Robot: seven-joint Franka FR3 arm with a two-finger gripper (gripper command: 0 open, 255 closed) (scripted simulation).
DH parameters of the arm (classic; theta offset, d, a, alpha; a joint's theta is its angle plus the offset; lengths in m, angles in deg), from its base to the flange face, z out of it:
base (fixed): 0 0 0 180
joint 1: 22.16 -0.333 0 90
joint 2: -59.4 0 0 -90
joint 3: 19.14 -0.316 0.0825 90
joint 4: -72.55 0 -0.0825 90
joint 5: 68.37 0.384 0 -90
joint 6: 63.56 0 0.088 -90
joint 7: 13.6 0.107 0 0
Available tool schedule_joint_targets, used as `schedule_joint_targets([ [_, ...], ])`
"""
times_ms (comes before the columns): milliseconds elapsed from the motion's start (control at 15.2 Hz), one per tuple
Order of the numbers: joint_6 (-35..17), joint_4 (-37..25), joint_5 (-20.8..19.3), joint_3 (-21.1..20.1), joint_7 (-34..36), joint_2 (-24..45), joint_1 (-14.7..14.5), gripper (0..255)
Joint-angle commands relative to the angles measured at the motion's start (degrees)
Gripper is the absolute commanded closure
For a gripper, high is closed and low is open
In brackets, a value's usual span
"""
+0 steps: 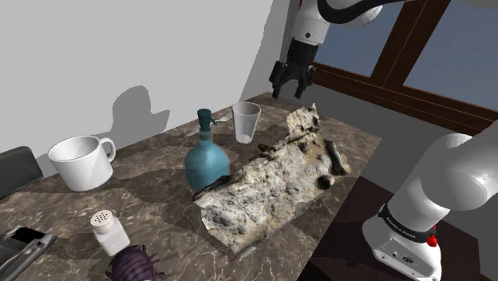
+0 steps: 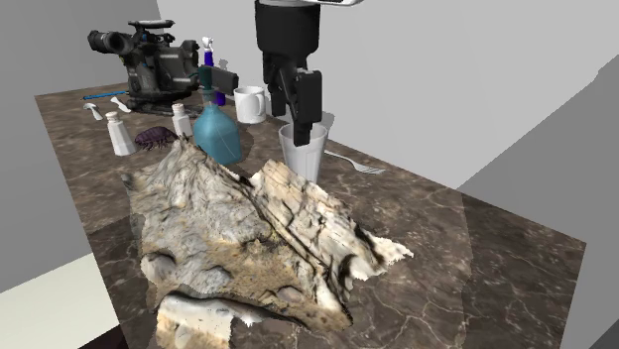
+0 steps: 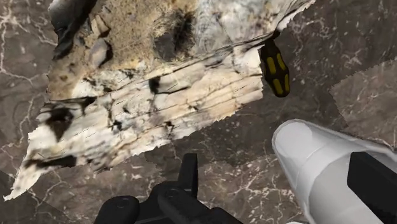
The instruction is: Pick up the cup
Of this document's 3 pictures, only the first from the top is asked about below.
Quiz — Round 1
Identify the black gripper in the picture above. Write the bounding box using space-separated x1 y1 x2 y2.
269 38 320 101

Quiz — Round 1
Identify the translucent white plastic cup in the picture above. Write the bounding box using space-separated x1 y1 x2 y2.
231 101 263 145

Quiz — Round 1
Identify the silver fork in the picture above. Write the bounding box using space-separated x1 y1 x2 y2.
185 111 234 137

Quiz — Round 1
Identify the brown framed window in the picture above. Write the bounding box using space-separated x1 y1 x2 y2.
310 0 498 137

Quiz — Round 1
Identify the pale rough rock slab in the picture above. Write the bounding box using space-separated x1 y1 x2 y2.
192 102 351 255

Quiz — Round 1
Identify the blue bottle with teal top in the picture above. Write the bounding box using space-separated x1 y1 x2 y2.
183 108 231 193

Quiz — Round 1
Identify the dark robot stand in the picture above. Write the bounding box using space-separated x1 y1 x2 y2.
297 175 484 281

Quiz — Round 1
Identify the white mug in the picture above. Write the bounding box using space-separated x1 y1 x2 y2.
47 134 117 193

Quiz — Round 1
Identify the white salt shaker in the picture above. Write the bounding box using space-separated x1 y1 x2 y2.
89 209 132 257

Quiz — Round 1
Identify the purple bug toy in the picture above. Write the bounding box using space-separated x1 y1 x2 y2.
105 243 167 281

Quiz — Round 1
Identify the grey black flat device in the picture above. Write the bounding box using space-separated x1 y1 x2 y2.
0 224 58 281

